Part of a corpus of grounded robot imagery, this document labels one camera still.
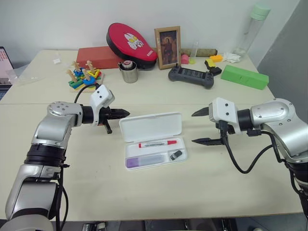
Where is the wooden colourful shape stacking toy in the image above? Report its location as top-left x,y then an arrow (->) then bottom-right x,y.
66,60 -> 106,93

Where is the clear bottle with green lid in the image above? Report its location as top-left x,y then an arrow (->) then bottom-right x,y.
231,3 -> 271,57

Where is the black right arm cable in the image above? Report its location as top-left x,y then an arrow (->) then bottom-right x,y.
218,119 -> 283,174

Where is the stainless steel cup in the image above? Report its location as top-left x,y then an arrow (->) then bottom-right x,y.
117,61 -> 139,84

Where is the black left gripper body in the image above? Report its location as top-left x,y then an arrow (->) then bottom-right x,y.
98,108 -> 114,135

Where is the crumpled white tissue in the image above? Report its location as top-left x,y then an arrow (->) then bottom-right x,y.
222,51 -> 242,63

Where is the open laptop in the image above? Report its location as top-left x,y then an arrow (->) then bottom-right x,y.
0,46 -> 15,102

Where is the small black clip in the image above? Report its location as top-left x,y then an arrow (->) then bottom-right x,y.
168,150 -> 183,162

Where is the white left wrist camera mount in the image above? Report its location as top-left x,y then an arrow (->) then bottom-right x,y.
89,84 -> 116,127

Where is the red oval case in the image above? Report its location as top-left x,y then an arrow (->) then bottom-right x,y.
106,23 -> 158,71

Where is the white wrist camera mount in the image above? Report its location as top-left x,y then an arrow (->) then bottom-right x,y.
208,97 -> 242,135
89,84 -> 116,127

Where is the transparent plastic bag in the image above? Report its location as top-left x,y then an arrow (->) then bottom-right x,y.
4,68 -> 39,87

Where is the red capped white marker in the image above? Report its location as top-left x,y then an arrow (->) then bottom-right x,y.
138,139 -> 177,149

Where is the red rectangular box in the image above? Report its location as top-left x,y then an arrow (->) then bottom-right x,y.
77,46 -> 121,70

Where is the white plastic pencil case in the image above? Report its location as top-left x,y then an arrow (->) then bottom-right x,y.
118,111 -> 189,172

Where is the green rectangular box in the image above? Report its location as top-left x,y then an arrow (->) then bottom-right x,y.
220,64 -> 270,90

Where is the brown rolled mat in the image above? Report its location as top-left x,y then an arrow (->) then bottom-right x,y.
180,48 -> 218,56

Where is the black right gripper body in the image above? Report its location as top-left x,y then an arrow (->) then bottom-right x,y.
216,119 -> 236,145

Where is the clear box with purple cap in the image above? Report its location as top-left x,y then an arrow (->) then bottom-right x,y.
125,154 -> 169,168

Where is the wooden framed portrait picture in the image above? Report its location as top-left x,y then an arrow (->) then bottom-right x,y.
154,26 -> 182,71

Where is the grey handheld game controller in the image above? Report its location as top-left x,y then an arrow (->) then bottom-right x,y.
167,63 -> 215,90

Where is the clear tube with green base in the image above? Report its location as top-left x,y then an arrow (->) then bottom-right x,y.
190,41 -> 199,65

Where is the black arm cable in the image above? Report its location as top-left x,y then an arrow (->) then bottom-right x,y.
49,83 -> 101,231
218,119 -> 283,174

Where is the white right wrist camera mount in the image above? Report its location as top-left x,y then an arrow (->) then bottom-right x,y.
208,97 -> 242,135

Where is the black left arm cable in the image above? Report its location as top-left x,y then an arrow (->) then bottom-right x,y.
49,83 -> 101,231

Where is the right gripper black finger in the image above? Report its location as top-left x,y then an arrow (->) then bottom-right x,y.
191,107 -> 210,118
191,137 -> 226,146

